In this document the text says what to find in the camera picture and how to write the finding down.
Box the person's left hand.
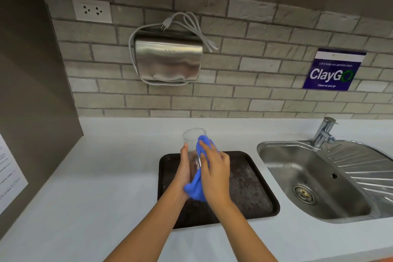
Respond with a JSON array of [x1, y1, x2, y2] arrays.
[[172, 143, 191, 192]]

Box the person's right hand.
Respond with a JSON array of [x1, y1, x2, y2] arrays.
[[195, 140, 231, 205]]

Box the clear drinking glass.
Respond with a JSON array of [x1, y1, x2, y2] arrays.
[[182, 128, 207, 174]]

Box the blue cleaning cloth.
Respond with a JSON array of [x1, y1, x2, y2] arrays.
[[184, 135, 219, 203]]

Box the person's right forearm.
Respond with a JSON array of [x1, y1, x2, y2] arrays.
[[211, 199, 279, 262]]

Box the person's left forearm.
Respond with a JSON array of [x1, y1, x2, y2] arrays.
[[103, 185, 190, 262]]

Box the black plastic tray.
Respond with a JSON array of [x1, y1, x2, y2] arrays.
[[157, 151, 280, 229]]

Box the stainless steel hand dryer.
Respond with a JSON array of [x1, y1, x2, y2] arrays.
[[134, 32, 204, 83]]

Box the sink drain strainer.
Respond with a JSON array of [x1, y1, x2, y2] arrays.
[[292, 184, 317, 205]]

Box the chrome faucet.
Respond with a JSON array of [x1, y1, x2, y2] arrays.
[[312, 116, 339, 149]]

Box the stainless steel sink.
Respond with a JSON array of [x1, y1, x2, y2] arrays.
[[257, 140, 393, 224]]

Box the white paper notice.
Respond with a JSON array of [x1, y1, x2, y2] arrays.
[[0, 133, 29, 215]]

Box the grey power cord with plug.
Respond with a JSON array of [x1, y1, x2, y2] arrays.
[[128, 11, 219, 86]]

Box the blue and white wall sign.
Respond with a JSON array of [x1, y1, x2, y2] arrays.
[[302, 48, 367, 91]]

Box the white wall power outlet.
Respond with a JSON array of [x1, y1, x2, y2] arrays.
[[71, 0, 113, 24]]

